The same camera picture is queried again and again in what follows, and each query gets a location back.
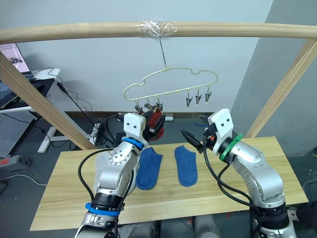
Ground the grey floor power strip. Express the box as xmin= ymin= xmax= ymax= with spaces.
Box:
xmin=0 ymin=154 xmax=32 ymax=172

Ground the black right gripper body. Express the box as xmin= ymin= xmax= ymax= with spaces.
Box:
xmin=203 ymin=123 xmax=218 ymax=150

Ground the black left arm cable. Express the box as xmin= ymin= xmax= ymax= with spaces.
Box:
xmin=78 ymin=113 xmax=126 ymax=238

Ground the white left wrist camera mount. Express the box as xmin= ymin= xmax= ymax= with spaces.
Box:
xmin=123 ymin=113 xmax=149 ymax=149

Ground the blue forearm cable tie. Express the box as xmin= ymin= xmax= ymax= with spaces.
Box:
xmin=85 ymin=202 xmax=125 ymax=214

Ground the red sock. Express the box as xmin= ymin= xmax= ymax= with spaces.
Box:
xmin=145 ymin=110 xmax=165 ymax=142

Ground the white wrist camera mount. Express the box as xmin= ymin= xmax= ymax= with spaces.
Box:
xmin=208 ymin=108 xmax=235 ymax=156
xmin=123 ymin=113 xmax=149 ymax=149

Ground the green wrist cable tie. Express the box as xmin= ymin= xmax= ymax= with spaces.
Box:
xmin=219 ymin=133 xmax=244 ymax=162

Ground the cream plastic clip hanger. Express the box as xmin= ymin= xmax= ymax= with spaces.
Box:
xmin=123 ymin=66 xmax=219 ymax=102

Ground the laptop with pink screen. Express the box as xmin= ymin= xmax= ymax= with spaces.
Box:
xmin=0 ymin=43 xmax=34 ymax=80

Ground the black hanging power cable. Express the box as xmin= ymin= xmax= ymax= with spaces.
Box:
xmin=46 ymin=66 xmax=105 ymax=139

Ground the blue sock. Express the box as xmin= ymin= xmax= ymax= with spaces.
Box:
xmin=174 ymin=145 xmax=200 ymax=188
xmin=135 ymin=146 xmax=163 ymax=191

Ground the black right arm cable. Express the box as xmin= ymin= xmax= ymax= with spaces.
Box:
xmin=202 ymin=131 xmax=264 ymax=238

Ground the blue wrist cable tie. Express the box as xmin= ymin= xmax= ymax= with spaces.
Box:
xmin=121 ymin=137 xmax=145 ymax=151

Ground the metal hanger hook wire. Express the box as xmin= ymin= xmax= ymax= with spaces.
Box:
xmin=158 ymin=37 xmax=167 ymax=69

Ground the white floor cable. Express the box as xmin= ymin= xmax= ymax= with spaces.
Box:
xmin=0 ymin=173 xmax=48 ymax=186

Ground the wooden rack crossbar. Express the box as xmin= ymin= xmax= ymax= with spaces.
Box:
xmin=0 ymin=21 xmax=317 ymax=46

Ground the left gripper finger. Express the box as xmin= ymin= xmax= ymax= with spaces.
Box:
xmin=154 ymin=114 xmax=166 ymax=133
xmin=142 ymin=110 xmax=155 ymax=124

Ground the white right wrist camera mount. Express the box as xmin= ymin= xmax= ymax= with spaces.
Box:
xmin=208 ymin=108 xmax=235 ymax=156

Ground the wooden rack post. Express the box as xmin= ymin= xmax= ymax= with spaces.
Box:
xmin=0 ymin=51 xmax=98 ymax=151
xmin=244 ymin=38 xmax=317 ymax=139

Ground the clear tape wrap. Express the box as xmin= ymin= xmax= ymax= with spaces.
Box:
xmin=135 ymin=19 xmax=179 ymax=39

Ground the grey rounded robot leg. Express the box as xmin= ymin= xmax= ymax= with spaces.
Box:
xmin=128 ymin=219 xmax=162 ymax=238
xmin=192 ymin=214 xmax=221 ymax=238

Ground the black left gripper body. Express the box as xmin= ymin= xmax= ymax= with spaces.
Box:
xmin=143 ymin=121 xmax=160 ymax=142

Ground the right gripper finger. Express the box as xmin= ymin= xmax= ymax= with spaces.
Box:
xmin=180 ymin=129 xmax=203 ymax=153
xmin=198 ymin=114 xmax=211 ymax=127

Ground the white standing desk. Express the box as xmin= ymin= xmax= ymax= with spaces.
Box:
xmin=0 ymin=68 xmax=62 ymax=153

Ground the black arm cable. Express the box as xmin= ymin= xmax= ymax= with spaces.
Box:
xmin=78 ymin=113 xmax=126 ymax=238
xmin=202 ymin=131 xmax=264 ymax=238

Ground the grey perforated board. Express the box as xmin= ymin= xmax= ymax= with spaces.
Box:
xmin=0 ymin=113 xmax=36 ymax=159

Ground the white power strip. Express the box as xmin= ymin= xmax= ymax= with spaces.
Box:
xmin=89 ymin=123 xmax=106 ymax=145

